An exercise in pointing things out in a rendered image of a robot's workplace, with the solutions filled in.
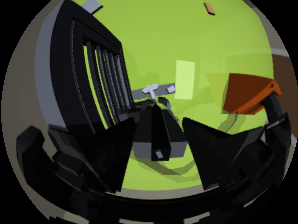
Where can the brown flat bar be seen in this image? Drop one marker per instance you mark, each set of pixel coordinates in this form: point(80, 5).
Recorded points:
point(210, 9)

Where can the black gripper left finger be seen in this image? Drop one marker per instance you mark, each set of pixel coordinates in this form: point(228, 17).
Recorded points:
point(104, 153)

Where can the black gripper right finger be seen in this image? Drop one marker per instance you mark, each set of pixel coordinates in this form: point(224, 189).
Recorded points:
point(213, 150)

